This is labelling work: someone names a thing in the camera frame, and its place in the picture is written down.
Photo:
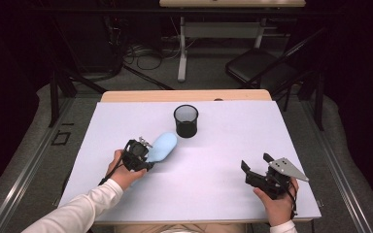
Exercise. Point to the black metal stand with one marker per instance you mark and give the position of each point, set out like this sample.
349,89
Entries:
54,97
319,100

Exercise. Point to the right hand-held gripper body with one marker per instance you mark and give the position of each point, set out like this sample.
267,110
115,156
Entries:
273,184

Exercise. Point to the wooden table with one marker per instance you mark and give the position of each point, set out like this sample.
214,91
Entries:
175,95

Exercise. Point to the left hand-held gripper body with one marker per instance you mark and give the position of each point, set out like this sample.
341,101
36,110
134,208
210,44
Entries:
135,155

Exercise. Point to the white-legged desk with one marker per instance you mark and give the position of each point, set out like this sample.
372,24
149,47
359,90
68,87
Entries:
182,61

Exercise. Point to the black mesh pen cup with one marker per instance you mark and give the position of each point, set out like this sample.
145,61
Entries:
186,127

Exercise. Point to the light blue hairbrush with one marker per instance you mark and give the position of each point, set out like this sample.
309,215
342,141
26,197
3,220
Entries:
163,145

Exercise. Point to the person's right hand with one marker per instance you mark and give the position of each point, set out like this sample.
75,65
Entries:
278,210

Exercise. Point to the metal floor rail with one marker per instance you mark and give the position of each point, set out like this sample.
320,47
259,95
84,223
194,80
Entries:
29,168
340,181

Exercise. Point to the person's left hand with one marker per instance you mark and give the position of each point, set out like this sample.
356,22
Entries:
123,176

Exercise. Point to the black folding chair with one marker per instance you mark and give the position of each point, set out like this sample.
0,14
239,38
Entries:
255,66

